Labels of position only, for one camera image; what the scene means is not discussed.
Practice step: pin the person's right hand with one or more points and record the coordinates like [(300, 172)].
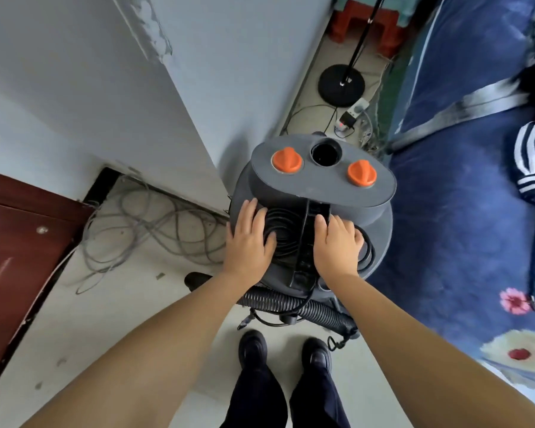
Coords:
[(336, 251)]

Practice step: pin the person's left hand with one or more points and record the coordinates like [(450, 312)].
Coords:
[(247, 249)]

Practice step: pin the grey vacuum cleaner orange knobs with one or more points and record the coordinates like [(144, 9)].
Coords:
[(321, 191)]

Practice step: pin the person's right forearm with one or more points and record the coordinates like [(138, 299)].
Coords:
[(428, 365)]

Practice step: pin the person's left forearm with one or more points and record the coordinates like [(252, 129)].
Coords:
[(151, 365)]

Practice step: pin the person's dark right trouser leg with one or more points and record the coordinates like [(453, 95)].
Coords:
[(316, 401)]

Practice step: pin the person's dark trouser leg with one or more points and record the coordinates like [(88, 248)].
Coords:
[(316, 401), (256, 401)]

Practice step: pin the person's dark left trouser leg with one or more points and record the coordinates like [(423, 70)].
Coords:
[(256, 401)]

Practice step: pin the black lamp stand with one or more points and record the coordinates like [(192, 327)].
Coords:
[(341, 91)]

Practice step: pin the blue floral bed blanket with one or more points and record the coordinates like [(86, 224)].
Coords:
[(450, 218)]

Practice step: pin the black skirting board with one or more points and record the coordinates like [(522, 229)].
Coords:
[(102, 184)]

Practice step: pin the green lace bed skirt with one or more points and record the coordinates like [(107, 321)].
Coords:
[(390, 98)]

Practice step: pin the blue garment striped collar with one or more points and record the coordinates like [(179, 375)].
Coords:
[(532, 160)]

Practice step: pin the red plastic stool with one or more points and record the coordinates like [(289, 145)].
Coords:
[(388, 31)]

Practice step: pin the red-brown wooden door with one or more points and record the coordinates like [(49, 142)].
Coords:
[(18, 245)]

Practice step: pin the light green plastic stool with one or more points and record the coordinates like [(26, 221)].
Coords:
[(397, 2)]

